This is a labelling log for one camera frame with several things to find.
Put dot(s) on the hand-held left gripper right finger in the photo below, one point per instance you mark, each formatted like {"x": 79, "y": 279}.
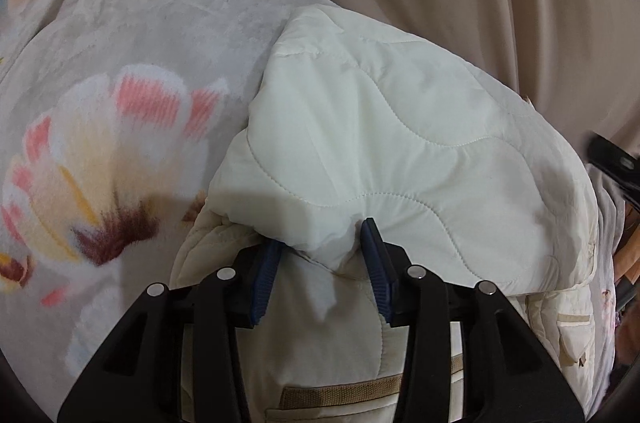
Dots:
{"x": 376, "y": 263}

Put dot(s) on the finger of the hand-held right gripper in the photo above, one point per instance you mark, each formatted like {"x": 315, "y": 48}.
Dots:
{"x": 617, "y": 163}

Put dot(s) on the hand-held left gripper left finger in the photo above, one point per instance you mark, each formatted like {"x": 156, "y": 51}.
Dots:
{"x": 264, "y": 283}

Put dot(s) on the white quilted jacket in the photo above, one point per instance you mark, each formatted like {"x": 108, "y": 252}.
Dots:
{"x": 400, "y": 128}

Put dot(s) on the grey floral plush blanket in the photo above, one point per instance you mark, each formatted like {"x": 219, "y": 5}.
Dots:
{"x": 175, "y": 18}

